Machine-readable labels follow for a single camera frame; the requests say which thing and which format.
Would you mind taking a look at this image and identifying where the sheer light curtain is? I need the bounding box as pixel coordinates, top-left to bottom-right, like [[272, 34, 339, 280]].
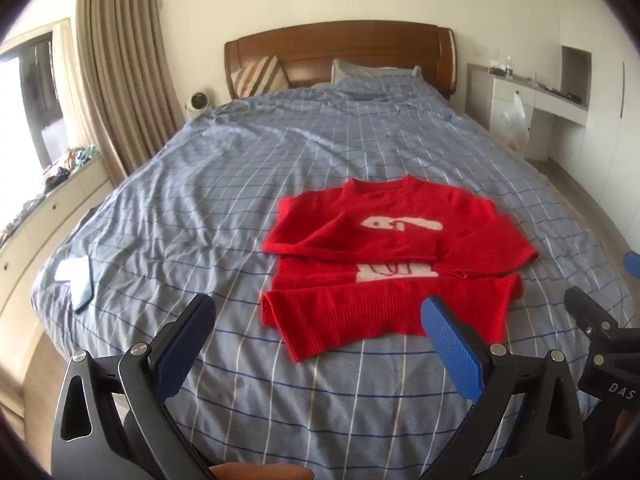
[[51, 21, 126, 181]]

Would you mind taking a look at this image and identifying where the red knit sweater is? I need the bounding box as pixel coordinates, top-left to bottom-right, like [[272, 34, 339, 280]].
[[260, 175, 540, 364]]

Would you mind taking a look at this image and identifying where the white round fan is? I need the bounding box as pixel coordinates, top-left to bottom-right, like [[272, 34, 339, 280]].
[[184, 91, 213, 120]]

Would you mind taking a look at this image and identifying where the white plastic bag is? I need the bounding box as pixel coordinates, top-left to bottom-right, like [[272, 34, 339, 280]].
[[502, 91, 530, 151]]

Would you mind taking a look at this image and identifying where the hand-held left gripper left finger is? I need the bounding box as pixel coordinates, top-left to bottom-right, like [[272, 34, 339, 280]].
[[51, 294, 217, 480]]

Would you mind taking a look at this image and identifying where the person's left hand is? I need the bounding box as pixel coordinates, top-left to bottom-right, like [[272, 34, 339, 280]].
[[208, 462, 315, 480]]

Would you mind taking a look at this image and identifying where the striped pillow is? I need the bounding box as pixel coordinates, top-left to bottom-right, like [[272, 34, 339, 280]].
[[231, 54, 290, 100]]

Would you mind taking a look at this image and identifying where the window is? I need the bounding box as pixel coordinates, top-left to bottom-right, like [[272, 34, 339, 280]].
[[0, 30, 71, 211]]

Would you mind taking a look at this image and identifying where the grey pillow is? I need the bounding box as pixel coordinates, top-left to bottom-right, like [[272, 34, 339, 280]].
[[330, 58, 423, 86]]

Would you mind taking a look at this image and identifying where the blue checked bedcover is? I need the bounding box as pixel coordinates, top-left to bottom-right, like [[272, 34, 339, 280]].
[[30, 67, 632, 480]]

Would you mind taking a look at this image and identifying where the white cloth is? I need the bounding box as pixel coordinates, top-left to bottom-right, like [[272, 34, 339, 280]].
[[54, 256, 93, 284]]

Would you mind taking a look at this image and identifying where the beige curtain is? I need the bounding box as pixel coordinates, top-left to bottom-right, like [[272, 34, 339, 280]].
[[75, 0, 186, 176]]

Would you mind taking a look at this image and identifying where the pile of clothes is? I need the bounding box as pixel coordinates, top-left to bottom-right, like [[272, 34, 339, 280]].
[[0, 199, 42, 248], [42, 145, 101, 194]]

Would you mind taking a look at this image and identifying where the white window bench cabinet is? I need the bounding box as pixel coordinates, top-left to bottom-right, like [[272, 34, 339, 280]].
[[0, 160, 117, 411]]

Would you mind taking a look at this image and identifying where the white desk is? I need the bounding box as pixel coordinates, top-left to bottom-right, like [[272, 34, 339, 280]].
[[465, 62, 592, 162]]

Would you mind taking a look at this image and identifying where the wooden headboard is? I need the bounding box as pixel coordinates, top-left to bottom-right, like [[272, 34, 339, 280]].
[[224, 20, 458, 103]]

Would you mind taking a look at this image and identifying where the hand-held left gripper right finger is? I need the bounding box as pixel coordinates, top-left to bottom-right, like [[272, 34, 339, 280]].
[[421, 296, 587, 480]]

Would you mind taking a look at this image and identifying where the blue phone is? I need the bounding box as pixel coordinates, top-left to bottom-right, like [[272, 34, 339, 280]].
[[72, 260, 99, 314]]

